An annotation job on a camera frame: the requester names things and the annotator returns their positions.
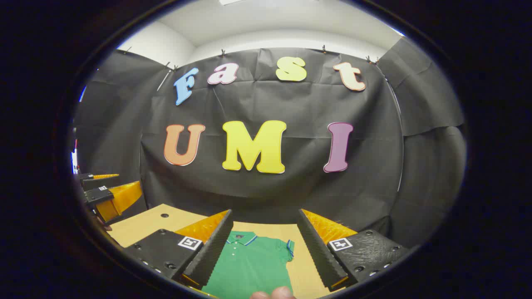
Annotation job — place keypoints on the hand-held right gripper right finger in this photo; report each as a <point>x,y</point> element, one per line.
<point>318,253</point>

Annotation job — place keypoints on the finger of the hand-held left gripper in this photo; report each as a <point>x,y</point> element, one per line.
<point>89,180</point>
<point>124,197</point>

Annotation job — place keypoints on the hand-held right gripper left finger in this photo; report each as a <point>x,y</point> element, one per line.
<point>212,253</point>

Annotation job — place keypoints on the green T-shirt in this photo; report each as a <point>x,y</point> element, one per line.
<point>249,265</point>

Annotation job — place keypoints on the black backdrop cloth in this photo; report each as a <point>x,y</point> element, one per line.
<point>249,104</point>

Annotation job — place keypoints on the ceiling light panel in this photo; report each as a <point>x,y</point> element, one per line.
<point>232,1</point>

